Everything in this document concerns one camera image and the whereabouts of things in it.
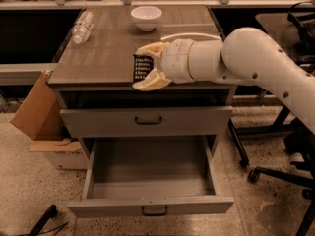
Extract closed grey upper drawer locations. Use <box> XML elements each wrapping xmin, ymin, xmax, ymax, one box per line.
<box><xmin>60</xmin><ymin>106</ymin><xmax>232</xmax><ymax>138</ymax></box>

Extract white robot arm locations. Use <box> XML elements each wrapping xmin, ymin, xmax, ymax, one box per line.
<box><xmin>133</xmin><ymin>28</ymin><xmax>315</xmax><ymax>133</ymax></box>

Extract black stand leg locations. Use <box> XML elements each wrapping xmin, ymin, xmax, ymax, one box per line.
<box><xmin>19</xmin><ymin>205</ymin><xmax>68</xmax><ymax>236</ymax></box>

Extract brown cardboard sheet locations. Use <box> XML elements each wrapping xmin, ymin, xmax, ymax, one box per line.
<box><xmin>11</xmin><ymin>71</ymin><xmax>64</xmax><ymax>141</ymax></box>

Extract black side desk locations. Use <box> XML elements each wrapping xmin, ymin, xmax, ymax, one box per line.
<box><xmin>228</xmin><ymin>13</ymin><xmax>315</xmax><ymax>167</ymax></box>

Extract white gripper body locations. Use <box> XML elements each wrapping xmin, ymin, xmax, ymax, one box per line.
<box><xmin>160</xmin><ymin>39</ymin><xmax>194</xmax><ymax>84</ymax></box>

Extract black office chair base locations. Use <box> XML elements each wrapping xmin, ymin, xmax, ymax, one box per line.
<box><xmin>247</xmin><ymin>115</ymin><xmax>315</xmax><ymax>236</ymax></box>

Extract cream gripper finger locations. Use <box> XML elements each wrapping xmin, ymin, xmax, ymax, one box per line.
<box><xmin>135</xmin><ymin>42</ymin><xmax>169</xmax><ymax>57</ymax></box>
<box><xmin>132</xmin><ymin>68</ymin><xmax>171</xmax><ymax>91</ymax></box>

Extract white ceramic bowl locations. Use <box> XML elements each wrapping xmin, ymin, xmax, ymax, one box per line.
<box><xmin>131</xmin><ymin>6</ymin><xmax>162</xmax><ymax>31</ymax></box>

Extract wooden top drawer cabinet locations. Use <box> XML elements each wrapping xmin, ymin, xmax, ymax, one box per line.
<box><xmin>49</xmin><ymin>5</ymin><xmax>235</xmax><ymax>152</ymax></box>

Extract open grey middle drawer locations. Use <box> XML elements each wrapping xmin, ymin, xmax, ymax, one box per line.
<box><xmin>68</xmin><ymin>136</ymin><xmax>233</xmax><ymax>218</ymax></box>

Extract clear plastic water bottle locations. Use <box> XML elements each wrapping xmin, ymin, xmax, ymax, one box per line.
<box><xmin>72</xmin><ymin>11</ymin><xmax>94</xmax><ymax>44</ymax></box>

